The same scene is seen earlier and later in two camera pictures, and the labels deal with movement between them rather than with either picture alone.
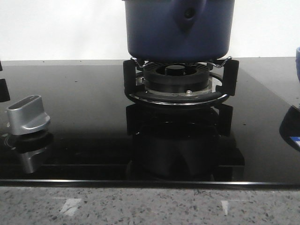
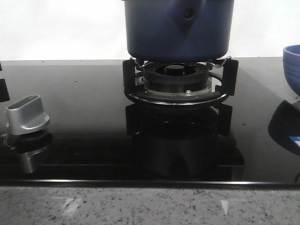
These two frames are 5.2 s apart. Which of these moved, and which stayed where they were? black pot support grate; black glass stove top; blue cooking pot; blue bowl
Moved: blue bowl
Stayed: blue cooking pot; black pot support grate; black glass stove top
